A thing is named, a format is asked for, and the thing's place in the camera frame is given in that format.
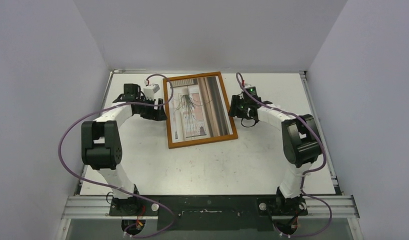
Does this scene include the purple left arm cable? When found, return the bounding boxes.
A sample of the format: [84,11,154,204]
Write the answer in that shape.
[57,73,176,239]

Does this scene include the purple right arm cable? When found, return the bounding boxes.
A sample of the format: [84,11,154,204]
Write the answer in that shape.
[235,72,333,239]

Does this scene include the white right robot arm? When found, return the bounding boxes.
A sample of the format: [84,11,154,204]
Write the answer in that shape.
[228,86,322,215]

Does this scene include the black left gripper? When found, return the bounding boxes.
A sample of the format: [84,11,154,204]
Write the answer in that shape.
[135,96,167,121]

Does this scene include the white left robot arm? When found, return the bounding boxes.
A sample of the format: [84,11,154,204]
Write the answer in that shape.
[81,83,167,216]

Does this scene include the aluminium front rail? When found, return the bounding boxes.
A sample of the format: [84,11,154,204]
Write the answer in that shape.
[62,195,360,220]

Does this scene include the wooden picture frame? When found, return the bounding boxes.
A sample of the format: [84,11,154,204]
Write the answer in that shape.
[162,71,239,150]

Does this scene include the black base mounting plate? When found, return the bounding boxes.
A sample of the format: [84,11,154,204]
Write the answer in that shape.
[108,194,308,235]

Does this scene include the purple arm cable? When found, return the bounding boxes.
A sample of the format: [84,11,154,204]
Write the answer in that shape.
[57,73,176,239]
[235,72,333,239]

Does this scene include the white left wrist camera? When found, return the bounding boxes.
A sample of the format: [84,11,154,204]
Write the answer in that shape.
[143,83,160,101]

